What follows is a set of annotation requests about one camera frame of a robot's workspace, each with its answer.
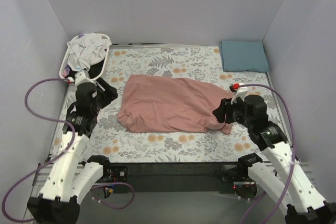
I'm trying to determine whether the pink printed t shirt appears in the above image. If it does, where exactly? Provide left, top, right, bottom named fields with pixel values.
left=118, top=74, right=232, bottom=135

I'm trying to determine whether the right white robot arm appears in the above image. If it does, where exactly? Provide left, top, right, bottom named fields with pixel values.
left=213, top=83, right=335, bottom=223

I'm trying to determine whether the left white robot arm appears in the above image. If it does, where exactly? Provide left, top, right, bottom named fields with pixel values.
left=27, top=70, right=118, bottom=223

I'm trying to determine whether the floral table mat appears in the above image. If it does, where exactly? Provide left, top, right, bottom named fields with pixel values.
left=48, top=45, right=293, bottom=163

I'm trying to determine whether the black garment in basket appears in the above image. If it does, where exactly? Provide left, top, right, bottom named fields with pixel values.
left=65, top=61, right=103, bottom=79

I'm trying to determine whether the folded teal t shirt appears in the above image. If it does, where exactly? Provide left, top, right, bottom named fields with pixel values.
left=219, top=40, right=269, bottom=73

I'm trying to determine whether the white laundry basket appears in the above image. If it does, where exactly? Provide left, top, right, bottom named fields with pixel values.
left=59, top=33, right=112, bottom=81

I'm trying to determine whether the white crumpled garment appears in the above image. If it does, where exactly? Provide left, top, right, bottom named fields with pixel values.
left=67, top=33, right=112, bottom=72

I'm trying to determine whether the aluminium frame rail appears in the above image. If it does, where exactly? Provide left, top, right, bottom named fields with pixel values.
left=33, top=163, right=315, bottom=186

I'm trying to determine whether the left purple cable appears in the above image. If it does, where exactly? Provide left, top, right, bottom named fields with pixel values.
left=0, top=77, right=135, bottom=222

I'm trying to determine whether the purple cable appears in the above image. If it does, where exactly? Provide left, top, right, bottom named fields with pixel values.
left=229, top=83, right=298, bottom=224
left=0, top=77, right=135, bottom=222

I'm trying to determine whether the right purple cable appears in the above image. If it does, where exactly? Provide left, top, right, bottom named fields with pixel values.
left=229, top=83, right=298, bottom=224

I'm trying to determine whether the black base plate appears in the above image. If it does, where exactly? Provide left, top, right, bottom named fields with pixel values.
left=97, top=162, right=261, bottom=198

